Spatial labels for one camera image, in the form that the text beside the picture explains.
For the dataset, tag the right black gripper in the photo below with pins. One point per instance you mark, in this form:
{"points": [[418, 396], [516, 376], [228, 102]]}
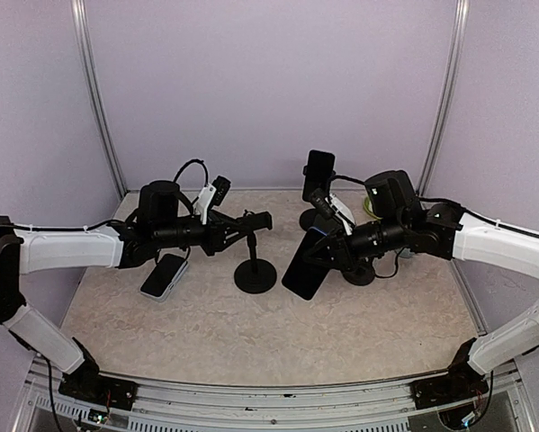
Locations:
{"points": [[343, 254]]}

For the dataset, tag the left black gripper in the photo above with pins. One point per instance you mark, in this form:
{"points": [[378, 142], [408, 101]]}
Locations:
{"points": [[217, 229]]}

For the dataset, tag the blue phone black screen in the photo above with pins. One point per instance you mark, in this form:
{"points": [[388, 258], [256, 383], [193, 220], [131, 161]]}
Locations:
{"points": [[309, 266]]}

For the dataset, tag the teal phone black screen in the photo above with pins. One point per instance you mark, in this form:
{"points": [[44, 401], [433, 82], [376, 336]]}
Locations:
{"points": [[319, 168]]}

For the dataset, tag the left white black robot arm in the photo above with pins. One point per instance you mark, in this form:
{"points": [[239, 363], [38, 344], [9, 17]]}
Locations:
{"points": [[164, 218]]}

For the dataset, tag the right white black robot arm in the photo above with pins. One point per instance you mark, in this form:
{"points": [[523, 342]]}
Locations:
{"points": [[439, 228]]}

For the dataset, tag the black folding stand right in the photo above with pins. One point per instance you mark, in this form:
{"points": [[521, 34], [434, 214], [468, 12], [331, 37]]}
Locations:
{"points": [[362, 275]]}

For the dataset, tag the phone in white case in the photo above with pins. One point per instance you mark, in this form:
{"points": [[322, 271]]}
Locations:
{"points": [[164, 277]]}

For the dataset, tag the green saucer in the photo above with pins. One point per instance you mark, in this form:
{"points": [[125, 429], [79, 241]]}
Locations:
{"points": [[368, 208]]}

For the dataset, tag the light blue mug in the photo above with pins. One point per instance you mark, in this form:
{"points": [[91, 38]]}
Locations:
{"points": [[406, 254]]}

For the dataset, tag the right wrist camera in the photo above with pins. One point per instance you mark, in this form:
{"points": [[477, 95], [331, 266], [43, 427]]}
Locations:
{"points": [[330, 207]]}

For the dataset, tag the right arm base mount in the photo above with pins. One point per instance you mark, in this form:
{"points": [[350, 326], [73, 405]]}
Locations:
{"points": [[445, 389]]}

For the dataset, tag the front aluminium rail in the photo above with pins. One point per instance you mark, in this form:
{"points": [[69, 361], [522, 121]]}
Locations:
{"points": [[158, 405]]}

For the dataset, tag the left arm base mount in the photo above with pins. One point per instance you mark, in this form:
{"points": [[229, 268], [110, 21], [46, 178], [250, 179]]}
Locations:
{"points": [[102, 390]]}

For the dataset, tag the right aluminium frame post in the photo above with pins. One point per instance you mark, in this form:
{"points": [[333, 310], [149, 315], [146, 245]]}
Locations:
{"points": [[462, 8]]}

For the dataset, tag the aluminium frame post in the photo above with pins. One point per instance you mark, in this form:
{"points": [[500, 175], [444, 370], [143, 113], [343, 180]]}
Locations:
{"points": [[85, 47], [462, 8]]}

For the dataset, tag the left aluminium frame post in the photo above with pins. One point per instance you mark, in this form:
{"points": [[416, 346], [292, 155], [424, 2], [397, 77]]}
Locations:
{"points": [[85, 47]]}

